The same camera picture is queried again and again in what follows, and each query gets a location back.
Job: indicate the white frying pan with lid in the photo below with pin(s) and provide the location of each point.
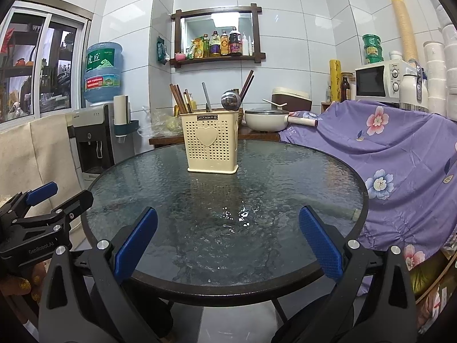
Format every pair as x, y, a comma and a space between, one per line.
266, 119

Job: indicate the tall stack of paper cups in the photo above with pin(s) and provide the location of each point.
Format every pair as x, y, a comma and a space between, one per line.
403, 25

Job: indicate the clear plastic bag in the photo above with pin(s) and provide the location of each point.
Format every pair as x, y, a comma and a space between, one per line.
160, 123

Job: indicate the white jar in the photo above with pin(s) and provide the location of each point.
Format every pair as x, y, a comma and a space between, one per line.
395, 55

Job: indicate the small clear bottle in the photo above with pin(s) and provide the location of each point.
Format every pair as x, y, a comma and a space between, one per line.
328, 94

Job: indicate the oil bottle purple label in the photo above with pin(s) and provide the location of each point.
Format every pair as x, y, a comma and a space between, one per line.
214, 46

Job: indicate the teal cup holder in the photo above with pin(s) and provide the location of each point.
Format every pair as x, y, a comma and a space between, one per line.
128, 128

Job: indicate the purple floral cloth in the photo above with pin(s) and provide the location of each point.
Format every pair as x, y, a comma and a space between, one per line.
392, 157

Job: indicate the white paper cup sleeve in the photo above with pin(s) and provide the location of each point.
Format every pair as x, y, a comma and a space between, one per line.
120, 109

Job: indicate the round glass table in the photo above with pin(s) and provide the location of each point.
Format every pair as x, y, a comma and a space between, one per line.
214, 203

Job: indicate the green white packet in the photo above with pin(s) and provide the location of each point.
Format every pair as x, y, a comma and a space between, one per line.
191, 51

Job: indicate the white microwave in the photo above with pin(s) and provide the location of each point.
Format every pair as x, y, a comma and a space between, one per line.
371, 82

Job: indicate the small yellow oil bottle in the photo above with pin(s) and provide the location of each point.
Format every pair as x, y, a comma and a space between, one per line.
206, 48

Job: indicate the grey water dispenser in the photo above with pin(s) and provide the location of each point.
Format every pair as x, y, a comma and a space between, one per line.
92, 139

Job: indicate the dark soy sauce bottle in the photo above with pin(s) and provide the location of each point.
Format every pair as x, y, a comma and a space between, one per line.
234, 44

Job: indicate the white squeeze bottle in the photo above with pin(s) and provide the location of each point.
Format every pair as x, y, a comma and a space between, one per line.
245, 47

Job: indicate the white rice paddle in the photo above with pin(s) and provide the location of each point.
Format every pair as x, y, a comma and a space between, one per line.
275, 103

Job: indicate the grey utensil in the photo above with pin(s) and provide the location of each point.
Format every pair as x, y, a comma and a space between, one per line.
206, 96

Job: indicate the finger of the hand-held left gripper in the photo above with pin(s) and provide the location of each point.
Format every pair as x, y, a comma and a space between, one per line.
43, 193
76, 207

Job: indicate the yellow packet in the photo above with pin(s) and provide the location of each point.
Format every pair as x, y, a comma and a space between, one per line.
199, 48

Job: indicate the sliding glass window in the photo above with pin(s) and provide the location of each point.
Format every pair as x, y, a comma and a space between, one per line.
43, 71

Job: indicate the white thermos jug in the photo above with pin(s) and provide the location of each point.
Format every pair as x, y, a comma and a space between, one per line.
410, 89

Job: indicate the wooden framed mirror shelf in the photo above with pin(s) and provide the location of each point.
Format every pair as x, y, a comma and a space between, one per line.
214, 10

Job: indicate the cream perforated utensil holder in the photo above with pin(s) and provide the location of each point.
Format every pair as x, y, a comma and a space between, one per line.
210, 150

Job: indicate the blue water jug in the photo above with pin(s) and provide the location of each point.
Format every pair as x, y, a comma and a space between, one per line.
103, 75

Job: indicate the brown wooden washstand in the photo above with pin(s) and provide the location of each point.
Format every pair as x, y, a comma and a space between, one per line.
167, 140

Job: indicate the yellow roll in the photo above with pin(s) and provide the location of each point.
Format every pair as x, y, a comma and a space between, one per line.
335, 82

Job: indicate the amber bottle orange label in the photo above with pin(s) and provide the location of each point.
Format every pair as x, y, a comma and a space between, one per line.
224, 45

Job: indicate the green hanging packet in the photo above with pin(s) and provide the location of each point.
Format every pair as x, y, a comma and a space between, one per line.
161, 51

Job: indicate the brown white rice cooker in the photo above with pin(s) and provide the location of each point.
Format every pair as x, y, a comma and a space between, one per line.
292, 98

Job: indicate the person's left hand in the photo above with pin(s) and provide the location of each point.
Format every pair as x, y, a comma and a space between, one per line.
21, 286

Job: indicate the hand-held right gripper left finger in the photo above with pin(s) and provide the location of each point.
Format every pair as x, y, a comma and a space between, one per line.
137, 243

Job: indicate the brown glass bottle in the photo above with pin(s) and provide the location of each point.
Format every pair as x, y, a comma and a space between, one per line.
345, 91

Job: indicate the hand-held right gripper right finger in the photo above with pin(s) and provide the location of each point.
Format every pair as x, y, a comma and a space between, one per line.
319, 243

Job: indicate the stack of toilet paper rolls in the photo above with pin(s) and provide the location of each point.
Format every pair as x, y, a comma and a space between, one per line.
442, 71

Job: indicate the wooden box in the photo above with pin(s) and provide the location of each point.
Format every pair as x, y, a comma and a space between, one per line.
325, 106

